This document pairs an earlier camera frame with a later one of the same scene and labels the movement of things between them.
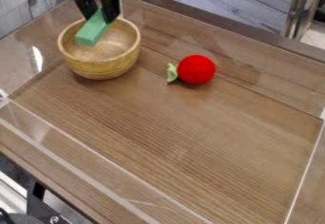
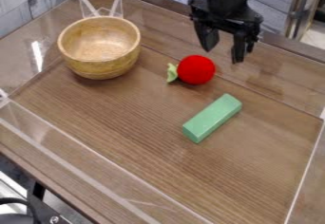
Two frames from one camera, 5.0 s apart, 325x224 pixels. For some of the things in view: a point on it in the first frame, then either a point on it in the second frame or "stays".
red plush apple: [196, 69] stays
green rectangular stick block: [92, 28] → [212, 118]
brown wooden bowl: [112, 57] stays
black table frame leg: [38, 207] stays
